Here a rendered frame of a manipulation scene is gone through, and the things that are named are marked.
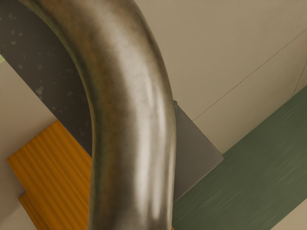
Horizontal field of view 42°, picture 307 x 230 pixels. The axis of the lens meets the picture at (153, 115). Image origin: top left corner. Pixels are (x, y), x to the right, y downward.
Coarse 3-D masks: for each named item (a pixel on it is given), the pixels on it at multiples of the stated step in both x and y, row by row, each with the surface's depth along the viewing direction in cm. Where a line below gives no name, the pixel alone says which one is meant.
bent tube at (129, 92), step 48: (48, 0) 13; (96, 0) 13; (96, 48) 13; (144, 48) 13; (96, 96) 13; (144, 96) 13; (96, 144) 14; (144, 144) 13; (96, 192) 14; (144, 192) 13
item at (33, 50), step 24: (0, 0) 18; (0, 24) 18; (24, 24) 18; (0, 48) 18; (24, 48) 18; (48, 48) 18; (24, 72) 18; (48, 72) 18; (72, 72) 18; (48, 96) 18; (72, 96) 18; (72, 120) 18; (192, 144) 18; (192, 168) 18
